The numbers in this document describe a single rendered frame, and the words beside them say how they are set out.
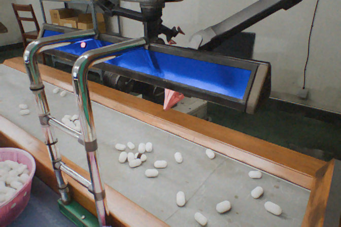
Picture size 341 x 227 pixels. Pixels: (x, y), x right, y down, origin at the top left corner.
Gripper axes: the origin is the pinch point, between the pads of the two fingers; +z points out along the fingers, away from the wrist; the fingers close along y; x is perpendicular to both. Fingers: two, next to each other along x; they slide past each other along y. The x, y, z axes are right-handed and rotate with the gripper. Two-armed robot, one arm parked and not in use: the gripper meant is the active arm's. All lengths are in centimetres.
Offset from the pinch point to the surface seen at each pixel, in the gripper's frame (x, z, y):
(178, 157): 2.4, 12.2, 10.3
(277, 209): 1.7, 13.4, 38.1
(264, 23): 125, -146, -29
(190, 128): 11.2, 1.1, 5.1
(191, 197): -1.5, 20.0, 20.0
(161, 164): -0.6, 16.2, 7.9
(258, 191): 3.4, 11.5, 33.0
